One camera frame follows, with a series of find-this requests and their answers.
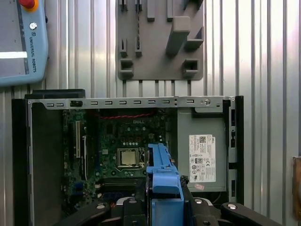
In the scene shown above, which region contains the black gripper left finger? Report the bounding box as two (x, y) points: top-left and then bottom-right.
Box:
(61, 197), (150, 226)

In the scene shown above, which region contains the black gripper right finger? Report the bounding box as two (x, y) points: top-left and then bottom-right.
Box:
(182, 187), (284, 226)

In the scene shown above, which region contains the hard disk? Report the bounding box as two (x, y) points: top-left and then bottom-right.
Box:
(145, 143), (185, 226)

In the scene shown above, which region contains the silver CPU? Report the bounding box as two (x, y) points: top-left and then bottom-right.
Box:
(119, 150), (140, 167)

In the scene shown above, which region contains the grey power supply unit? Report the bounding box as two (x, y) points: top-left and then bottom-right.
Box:
(177, 109), (229, 193)

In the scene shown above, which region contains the green motherboard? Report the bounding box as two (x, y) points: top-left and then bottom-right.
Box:
(62, 110), (174, 205)

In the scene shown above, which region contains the black open PC case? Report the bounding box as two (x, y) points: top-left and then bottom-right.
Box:
(11, 89), (245, 226)

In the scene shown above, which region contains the grey parts rack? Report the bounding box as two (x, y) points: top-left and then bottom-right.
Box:
(117, 0), (205, 82)

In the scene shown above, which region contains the pale blue teach pendant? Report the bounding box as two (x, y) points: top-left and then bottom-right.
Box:
(0, 0), (49, 87)

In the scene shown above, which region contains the red twisted wire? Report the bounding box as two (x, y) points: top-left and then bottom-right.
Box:
(90, 112), (157, 120)

